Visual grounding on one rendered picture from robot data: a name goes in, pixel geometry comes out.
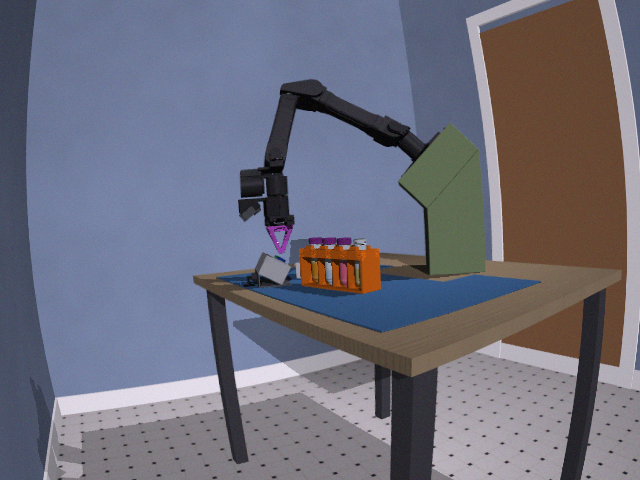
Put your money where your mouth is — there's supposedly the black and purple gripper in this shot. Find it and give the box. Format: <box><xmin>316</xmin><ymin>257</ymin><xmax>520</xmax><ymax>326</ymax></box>
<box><xmin>265</xmin><ymin>195</ymin><xmax>295</xmax><ymax>254</ymax></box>

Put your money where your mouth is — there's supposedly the white control panel with green and blue buttons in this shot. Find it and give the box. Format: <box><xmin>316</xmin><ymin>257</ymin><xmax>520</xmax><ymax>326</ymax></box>
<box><xmin>243</xmin><ymin>252</ymin><xmax>292</xmax><ymax>288</ymax></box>

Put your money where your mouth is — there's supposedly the blue flat mat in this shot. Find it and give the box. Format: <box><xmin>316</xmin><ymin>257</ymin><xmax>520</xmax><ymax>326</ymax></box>
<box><xmin>216</xmin><ymin>267</ymin><xmax>541</xmax><ymax>333</ymax></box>

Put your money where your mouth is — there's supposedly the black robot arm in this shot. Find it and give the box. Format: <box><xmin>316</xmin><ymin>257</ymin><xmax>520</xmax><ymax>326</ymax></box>
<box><xmin>238</xmin><ymin>79</ymin><xmax>440</xmax><ymax>222</ymax></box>

